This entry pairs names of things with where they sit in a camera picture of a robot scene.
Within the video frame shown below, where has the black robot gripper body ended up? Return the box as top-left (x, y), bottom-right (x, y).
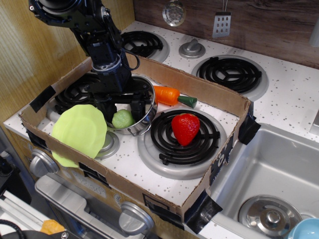
top-left (87, 59), bottom-right (150, 103)

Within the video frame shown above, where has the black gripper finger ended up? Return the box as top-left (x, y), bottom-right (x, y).
top-left (130, 98), bottom-right (150, 121)
top-left (95, 97), bottom-right (117, 122)

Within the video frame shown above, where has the light green toy broccoli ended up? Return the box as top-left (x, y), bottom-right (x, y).
top-left (112, 109), bottom-right (136, 129)

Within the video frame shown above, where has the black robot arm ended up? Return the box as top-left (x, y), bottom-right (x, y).
top-left (29, 0), bottom-right (150, 122)

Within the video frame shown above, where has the stainless steel toy pot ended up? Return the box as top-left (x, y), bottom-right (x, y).
top-left (107, 74), bottom-right (158, 136)

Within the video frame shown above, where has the orange toy carrot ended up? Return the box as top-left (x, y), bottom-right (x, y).
top-left (154, 86), bottom-right (197, 108)

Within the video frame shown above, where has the front left black burner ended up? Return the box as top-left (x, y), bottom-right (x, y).
top-left (47, 72), bottom-right (99, 122)

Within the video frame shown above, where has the black burner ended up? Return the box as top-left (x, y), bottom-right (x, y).
top-left (47, 72), bottom-right (99, 122)
top-left (138, 108), bottom-right (227, 180)
top-left (191, 55), bottom-right (269, 102)
top-left (122, 31), bottom-right (170, 63)

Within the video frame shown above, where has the light green plastic plate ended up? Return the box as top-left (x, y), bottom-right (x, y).
top-left (51, 105), bottom-right (107, 159)

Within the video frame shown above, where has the small silver stovetop disc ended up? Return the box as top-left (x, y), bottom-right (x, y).
top-left (95, 131), bottom-right (120, 160)

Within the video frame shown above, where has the front right black burner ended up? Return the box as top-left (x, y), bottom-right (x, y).
top-left (138, 108), bottom-right (227, 180)

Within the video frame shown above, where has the red toy strawberry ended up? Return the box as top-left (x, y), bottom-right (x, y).
top-left (171, 113), bottom-right (200, 146)

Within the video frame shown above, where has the rear left black burner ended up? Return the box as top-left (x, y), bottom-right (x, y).
top-left (122, 31), bottom-right (170, 63)

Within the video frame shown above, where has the brown cardboard fence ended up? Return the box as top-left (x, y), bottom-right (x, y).
top-left (19, 58), bottom-right (253, 239)

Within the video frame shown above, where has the silver stovetop knob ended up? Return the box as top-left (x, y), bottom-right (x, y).
top-left (179, 39), bottom-right (206, 59)

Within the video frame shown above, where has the left silver oven knob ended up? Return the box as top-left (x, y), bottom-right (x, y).
top-left (30, 149), bottom-right (59, 178)

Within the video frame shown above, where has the silver oven knob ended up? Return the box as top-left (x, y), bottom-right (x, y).
top-left (119, 201), bottom-right (155, 236)
top-left (30, 149), bottom-right (59, 178)

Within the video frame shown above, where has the hanging silver strainer ladle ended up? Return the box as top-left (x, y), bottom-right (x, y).
top-left (162, 0), bottom-right (186, 27)

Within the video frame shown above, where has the rear right black burner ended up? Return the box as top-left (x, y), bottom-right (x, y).
top-left (191, 55), bottom-right (269, 102)

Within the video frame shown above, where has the right silver oven knob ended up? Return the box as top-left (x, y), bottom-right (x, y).
top-left (119, 201), bottom-right (155, 236)

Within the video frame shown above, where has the hanging silver slotted spatula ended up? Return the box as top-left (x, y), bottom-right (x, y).
top-left (212, 0), bottom-right (231, 38)

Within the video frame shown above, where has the orange cloth piece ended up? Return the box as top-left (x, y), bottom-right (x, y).
top-left (40, 219), bottom-right (65, 235)

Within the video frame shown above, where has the silver toy sink basin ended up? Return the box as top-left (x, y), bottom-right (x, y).
top-left (211, 124), bottom-right (319, 239)

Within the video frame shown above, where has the steel pot lid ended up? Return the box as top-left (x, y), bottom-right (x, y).
top-left (237, 195), bottom-right (303, 239)

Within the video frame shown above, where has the light blue bowl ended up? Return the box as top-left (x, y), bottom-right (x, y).
top-left (287, 218), bottom-right (319, 239)

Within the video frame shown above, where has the silver oven door handle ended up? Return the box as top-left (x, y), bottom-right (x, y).
top-left (35, 176), bottom-right (145, 239)

